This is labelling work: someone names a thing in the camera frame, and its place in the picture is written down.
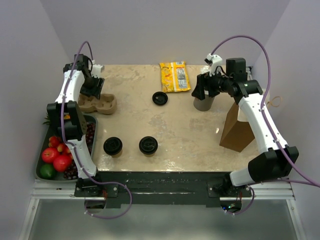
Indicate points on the small pineapple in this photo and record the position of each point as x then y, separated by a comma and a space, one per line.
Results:
47, 120

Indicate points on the grey straw holder cup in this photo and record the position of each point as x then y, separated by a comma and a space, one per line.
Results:
205, 104

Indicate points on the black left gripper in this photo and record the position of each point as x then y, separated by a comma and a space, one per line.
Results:
96, 90

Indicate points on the yellow snack bag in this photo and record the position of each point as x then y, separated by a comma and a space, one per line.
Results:
174, 77

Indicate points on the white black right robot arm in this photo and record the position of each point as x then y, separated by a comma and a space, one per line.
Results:
274, 151

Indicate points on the red apple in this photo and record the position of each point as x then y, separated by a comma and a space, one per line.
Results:
61, 163
49, 155

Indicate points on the black plastic cup lid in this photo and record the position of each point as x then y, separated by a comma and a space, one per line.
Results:
112, 146

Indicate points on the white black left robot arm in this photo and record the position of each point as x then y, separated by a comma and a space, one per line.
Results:
65, 115

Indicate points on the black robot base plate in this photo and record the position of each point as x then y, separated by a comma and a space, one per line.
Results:
160, 188

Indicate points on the cardboard cup carrier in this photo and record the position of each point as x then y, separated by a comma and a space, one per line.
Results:
107, 104

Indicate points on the red strawberries cluster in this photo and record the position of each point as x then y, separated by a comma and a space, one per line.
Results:
56, 142

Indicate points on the green fruit tray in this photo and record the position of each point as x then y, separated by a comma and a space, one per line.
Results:
59, 175

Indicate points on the brown paper bag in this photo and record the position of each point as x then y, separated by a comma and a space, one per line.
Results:
236, 134

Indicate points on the aluminium frame rail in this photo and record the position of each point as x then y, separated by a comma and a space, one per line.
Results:
44, 191

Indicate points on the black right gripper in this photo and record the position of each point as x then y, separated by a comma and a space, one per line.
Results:
205, 82

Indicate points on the purple grapes bunch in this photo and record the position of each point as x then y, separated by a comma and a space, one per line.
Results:
80, 152

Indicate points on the green lime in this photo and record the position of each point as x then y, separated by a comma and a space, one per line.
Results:
47, 171

